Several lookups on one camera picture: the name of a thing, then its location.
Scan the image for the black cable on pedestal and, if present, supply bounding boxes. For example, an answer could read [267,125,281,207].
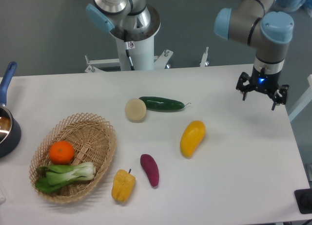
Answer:
[123,29,136,71]

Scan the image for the orange tangerine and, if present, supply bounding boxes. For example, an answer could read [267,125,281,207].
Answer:
[49,141,75,165]

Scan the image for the white frame at right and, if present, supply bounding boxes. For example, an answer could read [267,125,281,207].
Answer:
[288,75,312,122]

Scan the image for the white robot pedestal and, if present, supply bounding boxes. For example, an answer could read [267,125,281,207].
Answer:
[84,27,210,74]

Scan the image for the woven wicker basket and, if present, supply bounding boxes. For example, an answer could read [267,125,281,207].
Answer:
[29,113,117,204]

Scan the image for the green cucumber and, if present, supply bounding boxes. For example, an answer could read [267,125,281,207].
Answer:
[139,96,190,112]

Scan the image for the green bok choy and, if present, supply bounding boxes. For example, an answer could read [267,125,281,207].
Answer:
[35,162,96,194]

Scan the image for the cream round bun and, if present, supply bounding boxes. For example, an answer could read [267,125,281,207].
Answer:
[125,98,147,123]

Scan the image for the blue handled saucepan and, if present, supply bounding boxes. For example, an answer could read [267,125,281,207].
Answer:
[0,61,21,158]

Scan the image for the yellow mango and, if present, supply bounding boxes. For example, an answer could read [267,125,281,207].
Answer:
[180,120,206,158]

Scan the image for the purple sweet potato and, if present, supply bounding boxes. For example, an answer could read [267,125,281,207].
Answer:
[140,154,159,187]

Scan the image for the yellow bell pepper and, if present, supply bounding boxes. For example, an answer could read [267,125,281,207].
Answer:
[111,169,136,203]

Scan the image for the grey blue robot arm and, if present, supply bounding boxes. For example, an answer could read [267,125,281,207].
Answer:
[86,0,294,105]

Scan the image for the black device at table edge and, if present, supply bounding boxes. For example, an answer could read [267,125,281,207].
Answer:
[294,188,312,214]

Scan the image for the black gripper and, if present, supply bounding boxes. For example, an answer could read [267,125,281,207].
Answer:
[236,66,289,111]

